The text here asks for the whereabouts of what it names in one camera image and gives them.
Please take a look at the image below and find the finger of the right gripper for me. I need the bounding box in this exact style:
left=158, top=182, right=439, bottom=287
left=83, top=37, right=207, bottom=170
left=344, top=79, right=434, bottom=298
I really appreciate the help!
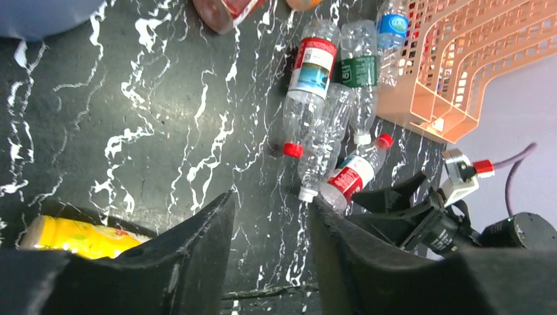
left=351, top=171, right=428, bottom=213
left=345, top=204, right=435, bottom=250

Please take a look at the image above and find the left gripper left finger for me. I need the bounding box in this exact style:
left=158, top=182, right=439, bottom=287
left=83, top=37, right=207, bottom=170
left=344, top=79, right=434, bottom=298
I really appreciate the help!
left=1, top=192, right=235, bottom=314

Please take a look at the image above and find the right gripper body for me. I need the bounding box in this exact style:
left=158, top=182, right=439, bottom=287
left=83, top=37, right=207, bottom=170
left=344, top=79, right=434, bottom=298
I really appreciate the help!
left=400, top=191, right=481, bottom=257

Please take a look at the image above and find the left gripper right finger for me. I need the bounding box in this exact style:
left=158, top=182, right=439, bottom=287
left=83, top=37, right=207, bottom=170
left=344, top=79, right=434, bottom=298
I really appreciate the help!
left=308, top=201, right=556, bottom=314

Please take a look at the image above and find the red label red cap bottle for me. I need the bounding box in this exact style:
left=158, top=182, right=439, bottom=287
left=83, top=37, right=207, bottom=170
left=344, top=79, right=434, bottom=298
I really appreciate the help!
left=320, top=134, right=393, bottom=214

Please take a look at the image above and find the clear unlabelled plastic bottle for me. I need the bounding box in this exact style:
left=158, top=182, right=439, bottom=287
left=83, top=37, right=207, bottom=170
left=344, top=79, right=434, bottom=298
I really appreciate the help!
left=298, top=83, right=355, bottom=203

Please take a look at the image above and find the yellow juice bottle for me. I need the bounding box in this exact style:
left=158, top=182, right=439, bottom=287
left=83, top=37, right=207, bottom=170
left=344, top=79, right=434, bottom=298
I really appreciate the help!
left=19, top=215, right=150, bottom=259

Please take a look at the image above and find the red blue label clear bottle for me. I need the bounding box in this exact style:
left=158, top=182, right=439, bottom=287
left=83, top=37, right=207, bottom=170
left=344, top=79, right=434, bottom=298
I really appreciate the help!
left=282, top=19, right=340, bottom=158

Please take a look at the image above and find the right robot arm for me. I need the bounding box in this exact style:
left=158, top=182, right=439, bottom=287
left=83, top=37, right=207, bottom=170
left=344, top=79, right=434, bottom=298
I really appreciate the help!
left=346, top=172, right=556, bottom=257

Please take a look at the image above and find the blue plastic bin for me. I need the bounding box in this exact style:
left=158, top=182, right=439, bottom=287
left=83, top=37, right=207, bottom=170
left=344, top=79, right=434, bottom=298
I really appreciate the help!
left=1, top=0, right=104, bottom=42

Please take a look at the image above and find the dark green label clear bottle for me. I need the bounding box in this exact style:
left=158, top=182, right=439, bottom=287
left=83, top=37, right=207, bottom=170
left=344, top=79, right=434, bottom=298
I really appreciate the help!
left=340, top=20, right=378, bottom=145

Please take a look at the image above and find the orange plastic file organizer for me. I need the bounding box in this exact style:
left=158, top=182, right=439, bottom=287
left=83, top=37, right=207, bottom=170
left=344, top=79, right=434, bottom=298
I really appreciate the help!
left=377, top=0, right=556, bottom=143

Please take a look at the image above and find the blue label water bottle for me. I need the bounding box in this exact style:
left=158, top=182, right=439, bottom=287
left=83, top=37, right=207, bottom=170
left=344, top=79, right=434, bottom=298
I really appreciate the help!
left=376, top=0, right=409, bottom=87

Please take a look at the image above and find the orange drink bottle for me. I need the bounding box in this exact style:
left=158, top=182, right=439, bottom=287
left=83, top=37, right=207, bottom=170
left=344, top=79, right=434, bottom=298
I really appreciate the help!
left=286, top=0, right=322, bottom=12

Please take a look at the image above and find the brown tea bottle red label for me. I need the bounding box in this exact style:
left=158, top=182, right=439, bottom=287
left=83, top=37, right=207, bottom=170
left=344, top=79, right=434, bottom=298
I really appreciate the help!
left=192, top=0, right=264, bottom=35

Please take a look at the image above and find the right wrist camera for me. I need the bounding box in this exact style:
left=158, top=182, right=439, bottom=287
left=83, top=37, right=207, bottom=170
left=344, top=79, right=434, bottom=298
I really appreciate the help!
left=441, top=148, right=495, bottom=207

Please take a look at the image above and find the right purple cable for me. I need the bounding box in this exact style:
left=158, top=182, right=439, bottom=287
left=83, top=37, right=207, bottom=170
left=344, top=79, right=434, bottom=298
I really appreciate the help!
left=491, top=142, right=538, bottom=219

